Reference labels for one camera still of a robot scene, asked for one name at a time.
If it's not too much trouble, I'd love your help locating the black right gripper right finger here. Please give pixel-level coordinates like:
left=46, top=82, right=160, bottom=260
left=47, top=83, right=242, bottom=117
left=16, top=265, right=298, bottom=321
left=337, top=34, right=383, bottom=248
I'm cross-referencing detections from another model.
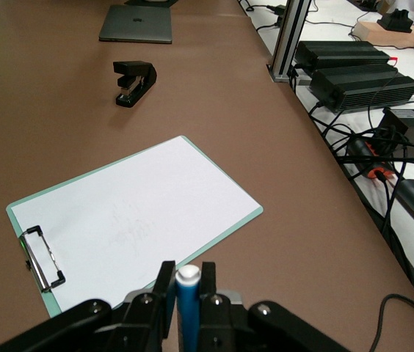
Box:
left=197, top=260, right=351, bottom=352

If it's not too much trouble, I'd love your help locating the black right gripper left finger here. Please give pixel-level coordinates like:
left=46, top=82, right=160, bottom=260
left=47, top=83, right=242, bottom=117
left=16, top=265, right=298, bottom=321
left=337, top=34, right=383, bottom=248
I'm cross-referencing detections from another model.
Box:
left=0, top=260, right=178, bottom=352

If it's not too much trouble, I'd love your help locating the blue marker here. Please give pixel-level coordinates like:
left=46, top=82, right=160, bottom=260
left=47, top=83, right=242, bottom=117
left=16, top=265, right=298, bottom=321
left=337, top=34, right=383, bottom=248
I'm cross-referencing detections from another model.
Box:
left=175, top=266, right=203, bottom=352

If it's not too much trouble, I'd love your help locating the grey laptop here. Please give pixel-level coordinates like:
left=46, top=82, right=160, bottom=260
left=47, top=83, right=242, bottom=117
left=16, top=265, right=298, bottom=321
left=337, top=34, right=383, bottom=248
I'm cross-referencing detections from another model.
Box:
left=98, top=4, right=175, bottom=45

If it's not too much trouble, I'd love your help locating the white paper sheet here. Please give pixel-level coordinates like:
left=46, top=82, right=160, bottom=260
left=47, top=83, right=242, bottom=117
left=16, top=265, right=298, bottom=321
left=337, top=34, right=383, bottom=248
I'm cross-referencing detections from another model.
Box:
left=10, top=137, right=260, bottom=312

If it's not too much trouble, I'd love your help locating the teal clipboard with metal clip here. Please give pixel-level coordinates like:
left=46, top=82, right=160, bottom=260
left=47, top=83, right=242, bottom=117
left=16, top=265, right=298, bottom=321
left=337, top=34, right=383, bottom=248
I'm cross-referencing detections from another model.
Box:
left=5, top=135, right=264, bottom=318

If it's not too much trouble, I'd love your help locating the black orange power strip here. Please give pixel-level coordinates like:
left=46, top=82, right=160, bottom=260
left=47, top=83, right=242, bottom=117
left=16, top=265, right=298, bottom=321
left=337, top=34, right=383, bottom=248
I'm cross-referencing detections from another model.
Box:
left=346, top=136, right=399, bottom=181

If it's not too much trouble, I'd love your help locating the black stapler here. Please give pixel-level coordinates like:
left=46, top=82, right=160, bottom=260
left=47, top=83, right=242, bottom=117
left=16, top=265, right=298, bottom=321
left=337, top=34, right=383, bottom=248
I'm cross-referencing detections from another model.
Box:
left=112, top=60, right=158, bottom=109

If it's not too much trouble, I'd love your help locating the black finned power supply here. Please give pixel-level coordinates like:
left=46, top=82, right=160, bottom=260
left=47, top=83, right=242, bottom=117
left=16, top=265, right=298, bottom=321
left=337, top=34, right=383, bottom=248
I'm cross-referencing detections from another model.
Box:
left=294, top=40, right=399, bottom=70
left=308, top=64, right=414, bottom=114

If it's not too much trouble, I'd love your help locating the wooden block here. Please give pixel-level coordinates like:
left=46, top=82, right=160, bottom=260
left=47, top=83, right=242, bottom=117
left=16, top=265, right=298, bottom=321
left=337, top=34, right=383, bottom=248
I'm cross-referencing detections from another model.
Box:
left=352, top=20, right=414, bottom=49

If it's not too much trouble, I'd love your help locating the small black stand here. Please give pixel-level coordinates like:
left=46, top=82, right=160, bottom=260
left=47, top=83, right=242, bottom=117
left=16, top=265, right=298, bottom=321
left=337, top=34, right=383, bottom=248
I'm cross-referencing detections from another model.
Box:
left=377, top=8, right=413, bottom=34

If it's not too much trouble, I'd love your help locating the black cable loop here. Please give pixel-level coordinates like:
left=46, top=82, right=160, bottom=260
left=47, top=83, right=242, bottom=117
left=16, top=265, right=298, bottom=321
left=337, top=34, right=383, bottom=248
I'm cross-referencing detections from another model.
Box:
left=367, top=293, right=414, bottom=352

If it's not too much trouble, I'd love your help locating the aluminium profile post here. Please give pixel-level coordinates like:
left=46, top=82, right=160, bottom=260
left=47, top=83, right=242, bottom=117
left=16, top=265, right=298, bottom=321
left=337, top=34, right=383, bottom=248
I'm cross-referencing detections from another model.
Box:
left=267, top=0, right=314, bottom=84

